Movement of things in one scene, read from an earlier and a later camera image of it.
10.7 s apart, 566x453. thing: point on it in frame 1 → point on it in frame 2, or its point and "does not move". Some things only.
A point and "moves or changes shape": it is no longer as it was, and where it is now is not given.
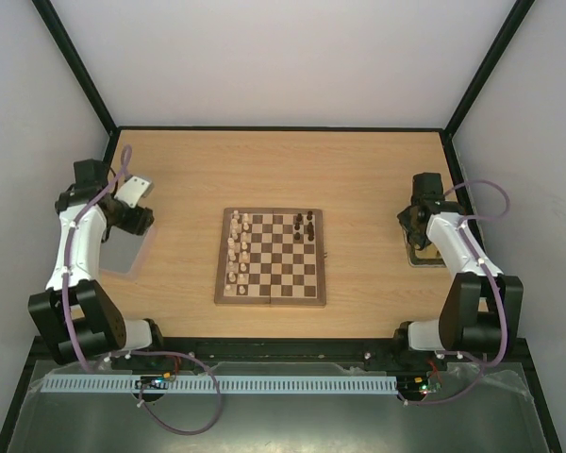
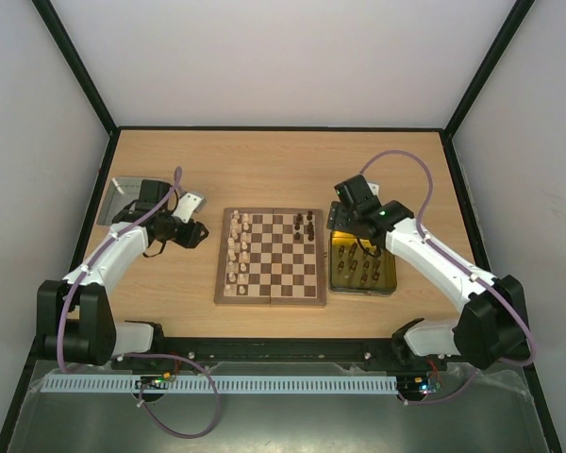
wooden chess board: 271,256 does not move
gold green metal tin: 427,258 moves or changes shape
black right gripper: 407,221 → 339,217
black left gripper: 140,224 → 191,239
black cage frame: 40,346 does not move
